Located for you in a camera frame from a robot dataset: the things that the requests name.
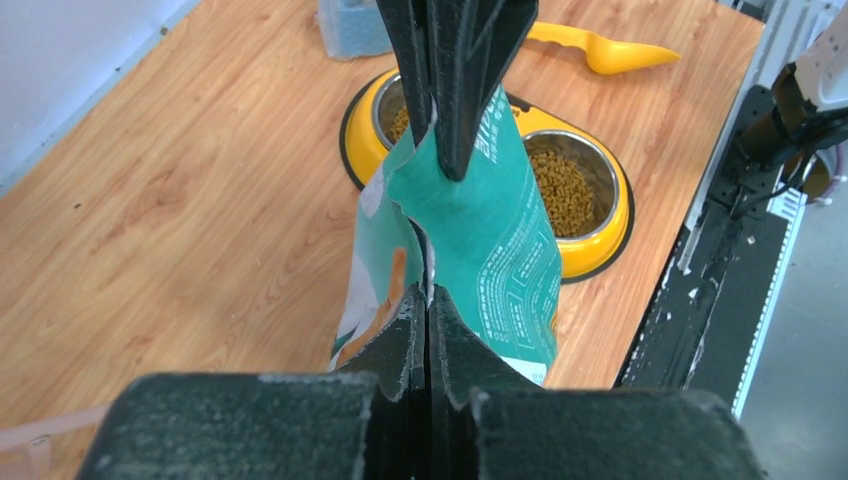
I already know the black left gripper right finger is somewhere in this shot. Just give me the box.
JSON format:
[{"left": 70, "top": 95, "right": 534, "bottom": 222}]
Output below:
[{"left": 427, "top": 287, "right": 762, "bottom": 479}]

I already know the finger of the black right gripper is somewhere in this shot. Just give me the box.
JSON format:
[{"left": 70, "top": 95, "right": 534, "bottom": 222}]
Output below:
[
  {"left": 427, "top": 0, "right": 539, "bottom": 182},
  {"left": 376, "top": 0, "right": 433, "bottom": 146}
]

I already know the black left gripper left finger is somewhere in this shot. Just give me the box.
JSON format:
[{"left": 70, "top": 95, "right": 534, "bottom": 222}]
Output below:
[{"left": 78, "top": 286, "right": 425, "bottom": 479}]

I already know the yellow plastic scoop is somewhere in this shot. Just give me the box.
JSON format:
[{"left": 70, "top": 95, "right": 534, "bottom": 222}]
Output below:
[{"left": 527, "top": 21, "right": 681, "bottom": 75}]

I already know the green pet food bag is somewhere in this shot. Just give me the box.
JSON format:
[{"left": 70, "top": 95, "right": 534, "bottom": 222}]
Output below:
[{"left": 330, "top": 89, "right": 563, "bottom": 385}]

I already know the brown pet food kibble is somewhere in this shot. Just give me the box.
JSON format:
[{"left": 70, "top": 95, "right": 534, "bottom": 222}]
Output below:
[{"left": 378, "top": 104, "right": 600, "bottom": 240}]

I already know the clear plastic container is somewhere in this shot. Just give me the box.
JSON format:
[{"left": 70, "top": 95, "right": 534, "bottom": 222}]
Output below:
[{"left": 315, "top": 0, "right": 392, "bottom": 61}]

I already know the yellow double bowl feeder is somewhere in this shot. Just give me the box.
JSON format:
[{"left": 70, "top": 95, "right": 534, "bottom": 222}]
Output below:
[{"left": 339, "top": 70, "right": 635, "bottom": 283}]

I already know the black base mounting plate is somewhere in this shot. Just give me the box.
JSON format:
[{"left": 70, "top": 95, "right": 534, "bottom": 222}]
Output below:
[{"left": 613, "top": 84, "right": 823, "bottom": 420}]

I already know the pink music stand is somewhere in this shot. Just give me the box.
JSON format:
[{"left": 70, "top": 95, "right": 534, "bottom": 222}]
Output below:
[{"left": 1, "top": 403, "right": 111, "bottom": 479}]

